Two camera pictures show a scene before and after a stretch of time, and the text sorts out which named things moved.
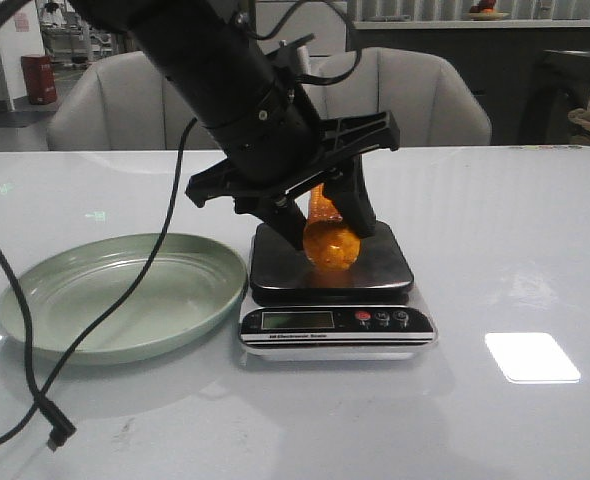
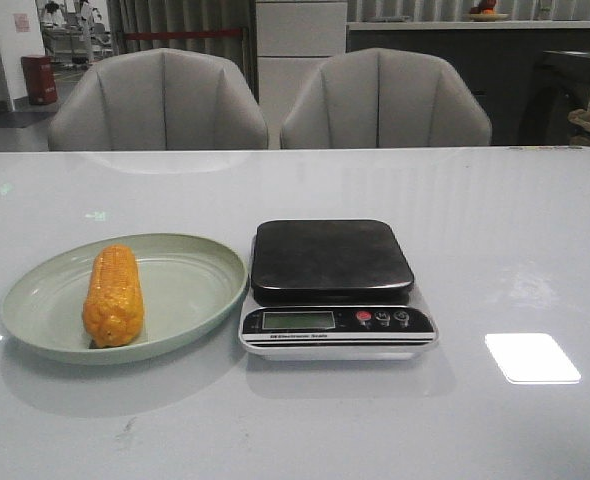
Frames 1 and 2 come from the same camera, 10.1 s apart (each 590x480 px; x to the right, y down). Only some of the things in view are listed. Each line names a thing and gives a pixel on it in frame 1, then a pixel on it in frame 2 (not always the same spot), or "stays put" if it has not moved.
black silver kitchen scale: (297, 312) stays put
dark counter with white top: (499, 57) stays put
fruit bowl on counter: (485, 11) stays put
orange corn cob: (329, 243) -> (113, 306)
